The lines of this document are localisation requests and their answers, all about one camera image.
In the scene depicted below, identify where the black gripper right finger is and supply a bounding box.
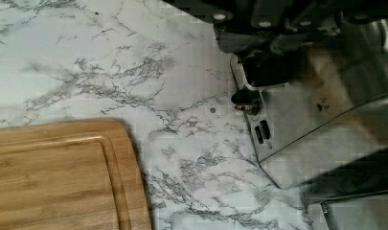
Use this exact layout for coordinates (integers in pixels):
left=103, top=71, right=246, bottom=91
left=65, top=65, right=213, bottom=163
left=334, top=6, right=388, bottom=25

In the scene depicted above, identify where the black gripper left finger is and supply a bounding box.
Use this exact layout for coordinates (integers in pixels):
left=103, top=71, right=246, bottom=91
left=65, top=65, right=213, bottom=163
left=214, top=26, right=307, bottom=87

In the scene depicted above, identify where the stainless steel toaster oven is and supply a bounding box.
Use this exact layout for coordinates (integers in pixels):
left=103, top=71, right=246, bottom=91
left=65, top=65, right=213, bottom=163
left=308, top=191, right=388, bottom=230

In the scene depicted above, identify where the bamboo cutting board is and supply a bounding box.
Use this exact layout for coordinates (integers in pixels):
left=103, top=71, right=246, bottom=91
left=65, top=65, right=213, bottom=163
left=0, top=119, right=151, bottom=230

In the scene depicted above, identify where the silver two-slot toaster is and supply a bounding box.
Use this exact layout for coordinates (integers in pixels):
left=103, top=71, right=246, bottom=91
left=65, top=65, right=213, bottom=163
left=232, top=19, right=388, bottom=189

